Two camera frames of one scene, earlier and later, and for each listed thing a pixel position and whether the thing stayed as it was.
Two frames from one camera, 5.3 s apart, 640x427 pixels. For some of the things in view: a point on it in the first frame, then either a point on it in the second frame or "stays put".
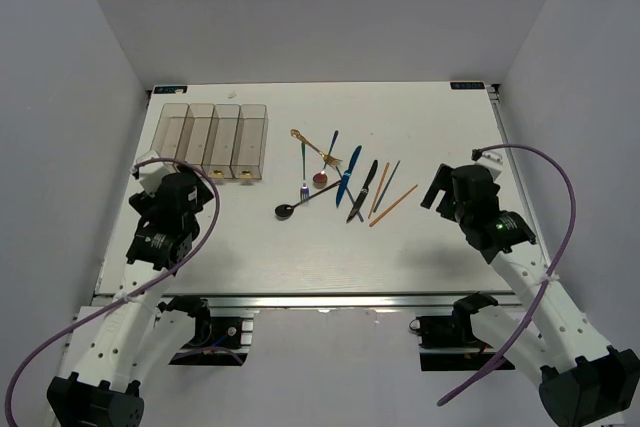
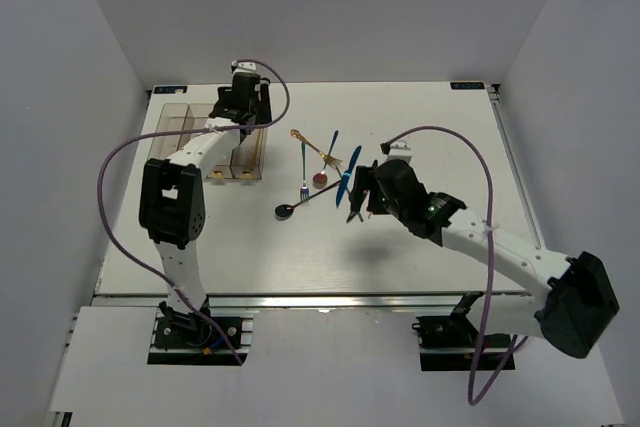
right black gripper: x=442 y=181 -> x=363 y=181
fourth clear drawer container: x=250 y=141 stays put
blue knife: x=347 y=174 stays put
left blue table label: x=169 y=89 stays put
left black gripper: x=142 y=202 -> x=261 y=106
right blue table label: x=467 y=85 stays put
